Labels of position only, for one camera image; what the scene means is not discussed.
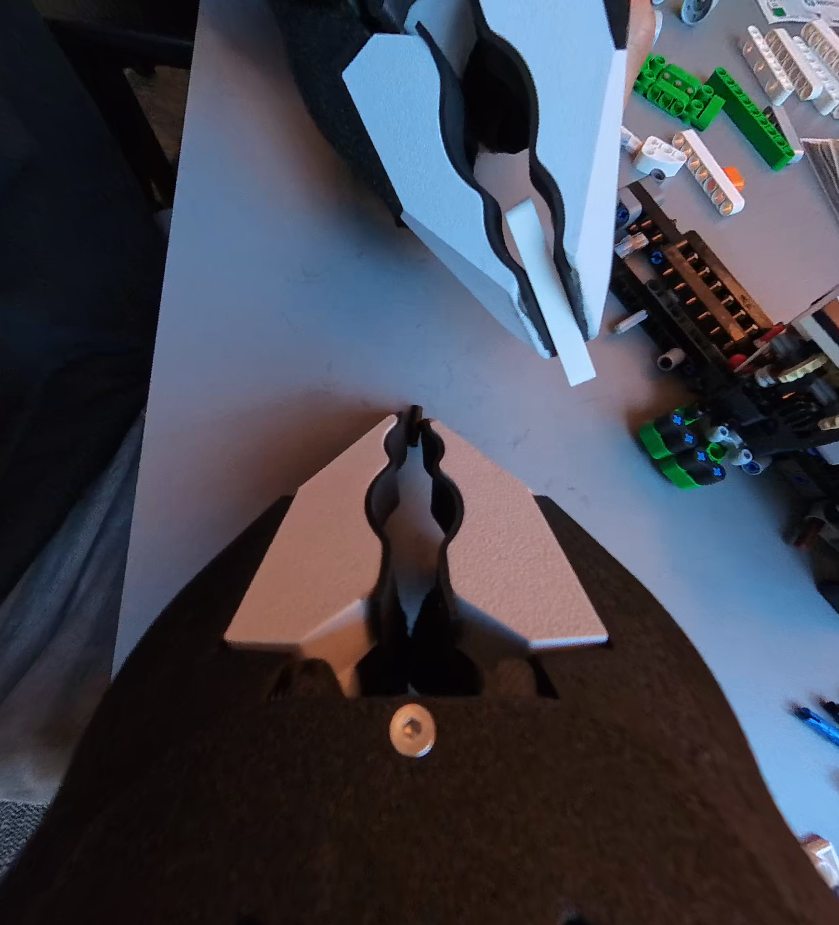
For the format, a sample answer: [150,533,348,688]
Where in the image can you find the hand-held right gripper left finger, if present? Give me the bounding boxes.
[223,413,412,698]

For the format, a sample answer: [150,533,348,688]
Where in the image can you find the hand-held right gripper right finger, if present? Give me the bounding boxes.
[416,419,610,673]

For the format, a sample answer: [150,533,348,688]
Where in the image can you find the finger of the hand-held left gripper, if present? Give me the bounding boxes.
[477,0,630,341]
[342,32,559,360]

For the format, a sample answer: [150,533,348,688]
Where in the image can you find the thin white lego plate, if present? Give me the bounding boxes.
[504,198,597,387]

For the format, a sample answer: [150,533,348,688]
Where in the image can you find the white lego connector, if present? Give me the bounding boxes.
[635,135,689,179]

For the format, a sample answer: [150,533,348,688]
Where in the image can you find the green lego beam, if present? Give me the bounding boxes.
[705,67,805,172]

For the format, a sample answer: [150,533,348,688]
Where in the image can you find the grey lego plate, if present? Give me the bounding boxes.
[761,105,805,166]

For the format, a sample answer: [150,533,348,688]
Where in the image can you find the white lego truck model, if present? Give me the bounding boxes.
[611,181,839,637]

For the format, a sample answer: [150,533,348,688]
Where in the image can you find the pile of small lego pins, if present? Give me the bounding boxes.
[794,692,839,912]

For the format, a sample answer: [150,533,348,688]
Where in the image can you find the green white sticker sheet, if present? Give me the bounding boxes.
[755,0,839,31]

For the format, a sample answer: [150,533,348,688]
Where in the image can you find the person's dark trousers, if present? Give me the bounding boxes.
[0,0,200,651]

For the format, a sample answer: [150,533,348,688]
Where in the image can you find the green lego frame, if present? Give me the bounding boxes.
[632,54,725,132]

